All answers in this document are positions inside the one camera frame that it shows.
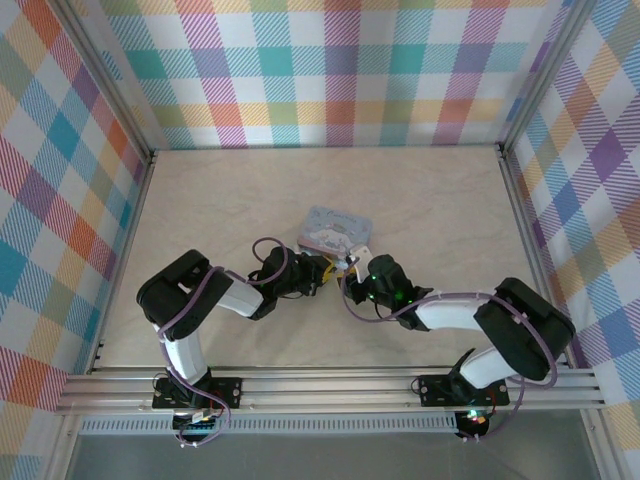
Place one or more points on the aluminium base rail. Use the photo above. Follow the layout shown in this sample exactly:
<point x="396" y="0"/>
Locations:
<point x="325" y="390"/>

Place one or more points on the pastel cartoon tin box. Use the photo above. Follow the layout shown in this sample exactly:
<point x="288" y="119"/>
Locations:
<point x="330" y="227"/>

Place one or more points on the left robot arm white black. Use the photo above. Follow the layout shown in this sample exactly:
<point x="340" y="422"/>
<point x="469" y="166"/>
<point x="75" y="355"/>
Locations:
<point x="185" y="295"/>

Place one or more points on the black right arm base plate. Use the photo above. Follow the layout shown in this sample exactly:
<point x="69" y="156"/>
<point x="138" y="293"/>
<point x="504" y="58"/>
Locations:
<point x="432" y="390"/>

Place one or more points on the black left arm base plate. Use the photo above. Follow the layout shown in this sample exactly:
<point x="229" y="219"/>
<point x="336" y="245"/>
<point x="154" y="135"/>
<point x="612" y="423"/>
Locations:
<point x="230" y="392"/>

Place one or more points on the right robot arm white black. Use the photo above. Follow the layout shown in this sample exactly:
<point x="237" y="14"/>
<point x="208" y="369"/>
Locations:
<point x="450" y="315"/>

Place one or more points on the aluminium side rail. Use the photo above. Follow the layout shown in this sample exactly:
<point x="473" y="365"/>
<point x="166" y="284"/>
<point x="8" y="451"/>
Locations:
<point x="529" y="225"/>
<point x="125" y="260"/>

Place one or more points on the aluminium frame post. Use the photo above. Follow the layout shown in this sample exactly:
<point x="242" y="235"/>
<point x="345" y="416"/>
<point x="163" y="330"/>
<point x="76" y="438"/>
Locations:
<point x="545" y="75"/>
<point x="107" y="75"/>

